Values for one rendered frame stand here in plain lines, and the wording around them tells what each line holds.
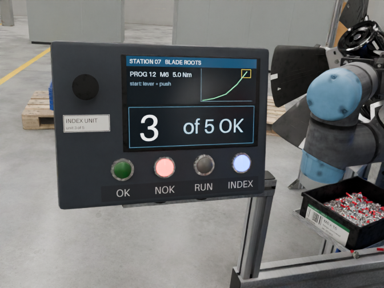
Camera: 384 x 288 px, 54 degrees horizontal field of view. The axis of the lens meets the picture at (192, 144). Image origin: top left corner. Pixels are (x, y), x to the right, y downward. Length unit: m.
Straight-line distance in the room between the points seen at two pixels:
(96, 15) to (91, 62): 7.56
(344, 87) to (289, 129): 0.52
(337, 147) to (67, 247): 1.72
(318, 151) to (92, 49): 0.40
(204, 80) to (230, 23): 6.05
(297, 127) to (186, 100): 0.68
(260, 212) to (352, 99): 0.22
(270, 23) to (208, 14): 1.04
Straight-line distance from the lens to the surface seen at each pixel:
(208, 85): 0.46
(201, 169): 0.46
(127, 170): 0.44
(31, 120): 3.68
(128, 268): 1.99
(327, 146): 0.65
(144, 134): 0.44
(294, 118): 1.11
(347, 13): 1.49
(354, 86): 0.61
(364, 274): 0.83
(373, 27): 1.18
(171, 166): 0.45
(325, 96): 0.61
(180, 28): 6.41
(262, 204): 0.62
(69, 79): 0.43
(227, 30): 6.50
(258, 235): 0.65
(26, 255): 2.15
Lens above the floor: 1.32
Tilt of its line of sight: 23 degrees down
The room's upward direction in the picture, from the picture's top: 5 degrees clockwise
